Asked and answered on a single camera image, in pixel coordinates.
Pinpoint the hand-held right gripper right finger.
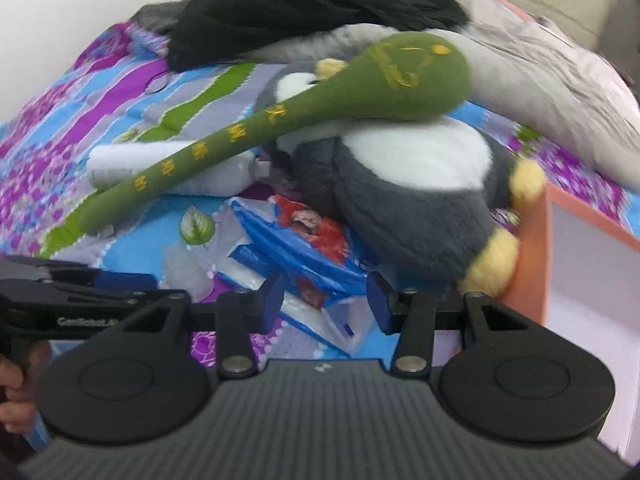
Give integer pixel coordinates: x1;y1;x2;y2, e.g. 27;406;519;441
367;272;531;379

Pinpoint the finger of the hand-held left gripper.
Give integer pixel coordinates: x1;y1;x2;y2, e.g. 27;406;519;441
95;270;188;309

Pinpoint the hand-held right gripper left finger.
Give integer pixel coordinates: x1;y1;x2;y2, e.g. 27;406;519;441
122;273;285;379

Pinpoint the orange cardboard box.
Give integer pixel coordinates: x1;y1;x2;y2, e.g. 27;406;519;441
500;182;640;456

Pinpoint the person's left hand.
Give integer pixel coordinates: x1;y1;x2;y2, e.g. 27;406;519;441
0;344;52;434

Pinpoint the grey penguin plush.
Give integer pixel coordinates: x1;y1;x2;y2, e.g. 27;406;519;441
255;57;548;298

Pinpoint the white tube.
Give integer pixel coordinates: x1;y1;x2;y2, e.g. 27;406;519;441
87;142;271;197

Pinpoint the green plush spoon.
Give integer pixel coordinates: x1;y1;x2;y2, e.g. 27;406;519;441
77;31;475;235

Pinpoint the dark grey blanket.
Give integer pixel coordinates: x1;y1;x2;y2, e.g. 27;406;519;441
132;2;188;36

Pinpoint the grey duvet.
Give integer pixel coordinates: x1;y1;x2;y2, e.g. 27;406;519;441
235;0;640;186

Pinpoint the black jacket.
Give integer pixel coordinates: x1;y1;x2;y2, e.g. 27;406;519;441
167;0;471;73

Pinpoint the grey wardrobe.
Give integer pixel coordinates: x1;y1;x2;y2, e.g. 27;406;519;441
597;0;640;106

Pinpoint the black cord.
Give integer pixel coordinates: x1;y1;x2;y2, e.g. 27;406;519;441
147;67;176;93

